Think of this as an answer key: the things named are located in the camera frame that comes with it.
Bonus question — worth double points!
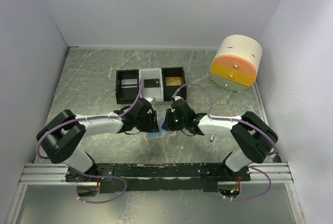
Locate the beige leather card holder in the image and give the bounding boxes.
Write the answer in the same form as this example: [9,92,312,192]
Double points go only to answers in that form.
[143,115,176,141]

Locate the cream round drawer cabinet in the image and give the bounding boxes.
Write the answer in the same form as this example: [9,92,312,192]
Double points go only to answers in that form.
[209,34,262,91]

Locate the black card in bin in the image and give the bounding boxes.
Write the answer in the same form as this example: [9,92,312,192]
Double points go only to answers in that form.
[144,78,160,88]

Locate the black right tray bin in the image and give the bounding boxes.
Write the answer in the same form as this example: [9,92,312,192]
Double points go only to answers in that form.
[161,67,186,102]

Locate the white card in bin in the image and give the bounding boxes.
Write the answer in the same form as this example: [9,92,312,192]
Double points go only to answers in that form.
[120,79,137,89]

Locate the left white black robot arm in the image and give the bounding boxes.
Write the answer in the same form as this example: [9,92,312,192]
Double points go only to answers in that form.
[36,97,159,182]

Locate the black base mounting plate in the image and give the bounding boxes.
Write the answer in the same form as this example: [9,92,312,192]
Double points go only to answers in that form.
[65,163,250,193]

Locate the black tray bin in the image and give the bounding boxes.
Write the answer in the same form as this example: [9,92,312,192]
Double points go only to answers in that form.
[116,69,139,104]
[161,67,186,102]

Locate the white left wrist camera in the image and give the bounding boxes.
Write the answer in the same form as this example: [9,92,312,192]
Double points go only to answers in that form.
[144,97,156,105]

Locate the gold card in bin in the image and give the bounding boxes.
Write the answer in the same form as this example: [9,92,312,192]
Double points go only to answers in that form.
[165,77,184,86]

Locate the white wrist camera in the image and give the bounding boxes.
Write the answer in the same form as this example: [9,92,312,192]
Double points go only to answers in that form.
[172,95,183,102]
[144,97,156,105]

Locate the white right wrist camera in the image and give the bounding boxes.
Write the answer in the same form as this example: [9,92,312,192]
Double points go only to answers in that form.
[172,95,183,102]

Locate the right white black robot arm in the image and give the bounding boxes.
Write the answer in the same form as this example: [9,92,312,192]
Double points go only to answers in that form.
[162,99,278,181]

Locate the white middle tray bin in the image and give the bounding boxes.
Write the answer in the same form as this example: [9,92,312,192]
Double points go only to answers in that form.
[139,68,164,102]

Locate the black left tray bin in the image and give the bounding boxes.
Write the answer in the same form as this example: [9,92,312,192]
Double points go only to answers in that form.
[116,69,139,104]

